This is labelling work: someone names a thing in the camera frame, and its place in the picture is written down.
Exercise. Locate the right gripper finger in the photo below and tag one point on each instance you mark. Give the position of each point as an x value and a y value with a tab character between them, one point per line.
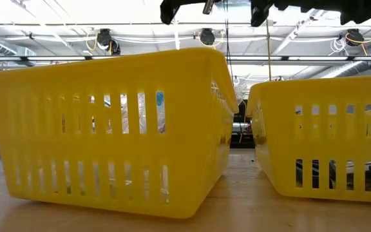
169	11
261	11

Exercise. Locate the blue white toothbrush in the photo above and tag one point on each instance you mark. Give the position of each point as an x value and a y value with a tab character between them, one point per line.
160	98

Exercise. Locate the yellow slotted plastic basket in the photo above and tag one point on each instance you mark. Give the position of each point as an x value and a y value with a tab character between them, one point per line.
108	145
327	141

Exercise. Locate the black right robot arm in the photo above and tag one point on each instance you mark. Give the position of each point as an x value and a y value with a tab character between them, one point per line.
366	9

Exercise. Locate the ceiling light rail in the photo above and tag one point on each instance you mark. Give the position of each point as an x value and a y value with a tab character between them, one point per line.
60	58

